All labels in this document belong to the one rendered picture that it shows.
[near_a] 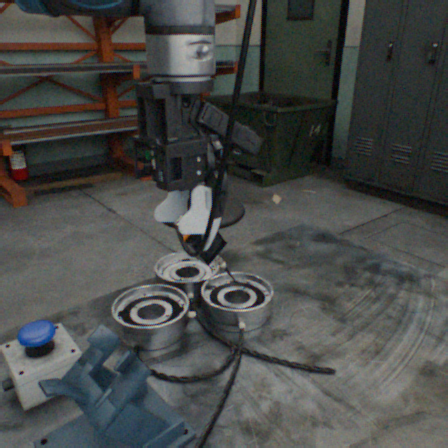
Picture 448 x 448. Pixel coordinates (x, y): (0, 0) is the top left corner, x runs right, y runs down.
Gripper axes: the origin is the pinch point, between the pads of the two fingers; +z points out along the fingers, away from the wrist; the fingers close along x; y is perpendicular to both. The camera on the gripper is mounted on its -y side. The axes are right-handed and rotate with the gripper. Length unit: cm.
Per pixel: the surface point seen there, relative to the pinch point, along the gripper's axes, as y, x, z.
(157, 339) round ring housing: 9.3, 2.2, 11.1
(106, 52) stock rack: -164, -343, -14
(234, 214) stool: -62, -60, 32
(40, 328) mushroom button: 21.5, -2.3, 5.8
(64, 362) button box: 20.6, 0.8, 9.2
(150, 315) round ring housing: 6.3, -4.3, 12.4
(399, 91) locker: -275, -116, 10
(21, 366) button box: 24.5, -1.2, 8.8
